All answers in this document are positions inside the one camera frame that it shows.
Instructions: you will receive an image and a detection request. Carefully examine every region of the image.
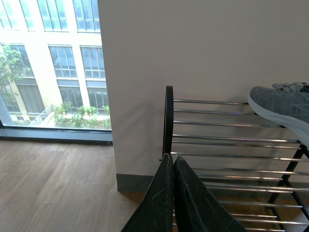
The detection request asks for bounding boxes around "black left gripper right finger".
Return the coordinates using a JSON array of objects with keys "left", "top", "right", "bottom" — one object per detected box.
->
[{"left": 174, "top": 153, "right": 247, "bottom": 232}]

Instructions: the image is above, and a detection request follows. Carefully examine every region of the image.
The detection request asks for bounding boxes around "black metal shoe rack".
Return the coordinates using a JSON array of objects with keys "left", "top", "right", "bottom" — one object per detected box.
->
[{"left": 163, "top": 86, "right": 309, "bottom": 232}]

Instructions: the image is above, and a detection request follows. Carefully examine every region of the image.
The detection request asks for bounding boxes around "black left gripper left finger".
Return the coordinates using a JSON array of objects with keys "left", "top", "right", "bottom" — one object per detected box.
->
[{"left": 122, "top": 153, "right": 174, "bottom": 232}]

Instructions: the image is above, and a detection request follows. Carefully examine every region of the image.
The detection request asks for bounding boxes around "grey knit sneaker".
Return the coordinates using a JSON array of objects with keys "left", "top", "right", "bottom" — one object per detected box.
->
[{"left": 248, "top": 82, "right": 309, "bottom": 146}]

